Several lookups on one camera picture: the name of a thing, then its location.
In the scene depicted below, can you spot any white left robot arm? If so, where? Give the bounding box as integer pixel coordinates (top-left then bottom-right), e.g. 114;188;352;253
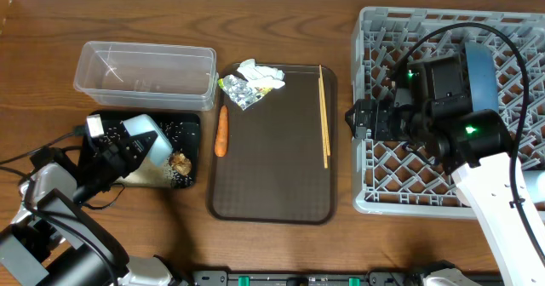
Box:
1;131;186;285

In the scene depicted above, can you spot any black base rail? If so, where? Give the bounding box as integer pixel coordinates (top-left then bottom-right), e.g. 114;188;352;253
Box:
191;258;503;286

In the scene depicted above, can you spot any orange carrot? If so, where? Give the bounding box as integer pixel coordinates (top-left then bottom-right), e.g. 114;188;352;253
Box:
214;106;229;157

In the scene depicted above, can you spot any brown serving tray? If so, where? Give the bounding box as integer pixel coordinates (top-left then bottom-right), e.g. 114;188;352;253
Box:
207;65;337;225

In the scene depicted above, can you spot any clear plastic bin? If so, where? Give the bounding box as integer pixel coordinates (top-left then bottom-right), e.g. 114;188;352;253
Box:
73;41;218;111

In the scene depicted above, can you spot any brown round bread piece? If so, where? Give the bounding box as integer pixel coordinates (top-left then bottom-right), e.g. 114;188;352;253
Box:
169;152;192;176

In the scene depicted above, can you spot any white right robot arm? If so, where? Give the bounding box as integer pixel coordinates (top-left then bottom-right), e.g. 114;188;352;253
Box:
345;56;544;285

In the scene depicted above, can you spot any dark blue plate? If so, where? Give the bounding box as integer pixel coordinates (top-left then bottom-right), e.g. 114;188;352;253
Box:
464;42;499;113

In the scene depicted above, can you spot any light blue rice bowl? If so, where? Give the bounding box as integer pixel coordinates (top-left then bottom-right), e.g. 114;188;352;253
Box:
123;114;173;167

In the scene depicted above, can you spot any light blue cup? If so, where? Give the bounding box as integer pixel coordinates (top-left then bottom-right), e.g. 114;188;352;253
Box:
523;170;545;203

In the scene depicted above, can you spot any black waste tray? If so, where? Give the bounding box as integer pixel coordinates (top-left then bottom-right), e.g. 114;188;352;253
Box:
94;110;201;189

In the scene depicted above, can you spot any grey dishwasher rack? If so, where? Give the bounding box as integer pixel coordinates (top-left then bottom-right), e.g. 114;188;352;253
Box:
351;7;544;219

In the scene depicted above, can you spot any crumpled white paper napkin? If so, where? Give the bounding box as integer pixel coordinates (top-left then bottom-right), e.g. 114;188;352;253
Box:
237;59;285;89

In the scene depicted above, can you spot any crumpled foil wrapper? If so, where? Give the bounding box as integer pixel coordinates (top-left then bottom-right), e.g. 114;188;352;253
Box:
218;75;272;111

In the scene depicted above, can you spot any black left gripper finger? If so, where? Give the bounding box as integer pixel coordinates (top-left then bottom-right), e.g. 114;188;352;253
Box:
104;128;130;149
127;131;158;166

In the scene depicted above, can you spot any wooden chopstick right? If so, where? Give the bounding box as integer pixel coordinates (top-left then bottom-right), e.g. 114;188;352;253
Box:
318;65;330;157

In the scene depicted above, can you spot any wooden chopstick left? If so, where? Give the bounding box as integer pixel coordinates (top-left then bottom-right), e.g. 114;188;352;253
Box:
318;65;330;169

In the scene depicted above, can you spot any wooden chopstick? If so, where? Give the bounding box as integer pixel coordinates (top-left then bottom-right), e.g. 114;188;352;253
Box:
318;65;330;169
318;65;330;157

